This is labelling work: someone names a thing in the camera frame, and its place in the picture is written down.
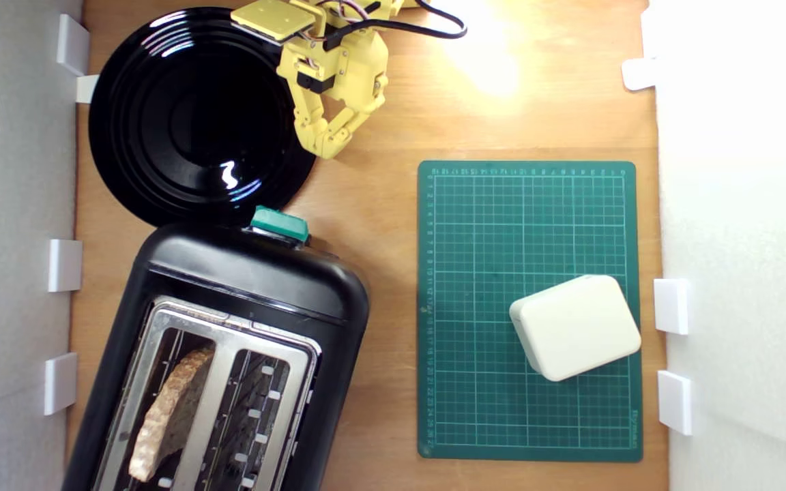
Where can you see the green toaster lever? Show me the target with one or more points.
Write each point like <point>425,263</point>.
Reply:
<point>280,224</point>

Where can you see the black two-slot toaster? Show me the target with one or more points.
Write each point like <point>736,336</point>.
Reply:
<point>250,273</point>

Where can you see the black round plate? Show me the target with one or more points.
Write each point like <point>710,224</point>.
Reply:
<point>181,123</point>

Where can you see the green cutting mat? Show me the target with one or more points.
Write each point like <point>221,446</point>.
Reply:
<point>475,239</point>

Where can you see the white rounded block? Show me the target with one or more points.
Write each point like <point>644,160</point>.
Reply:
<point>574,327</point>

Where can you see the brown bread slice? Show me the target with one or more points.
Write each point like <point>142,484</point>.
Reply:
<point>168,409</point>

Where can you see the yellow wrist camera mount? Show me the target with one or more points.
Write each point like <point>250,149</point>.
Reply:
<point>273,19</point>

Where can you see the small white wall clip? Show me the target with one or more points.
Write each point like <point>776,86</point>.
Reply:
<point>60,383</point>
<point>86,88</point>
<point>638,73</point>
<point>65,264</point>
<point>72,44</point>
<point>675,402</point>
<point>671,305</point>

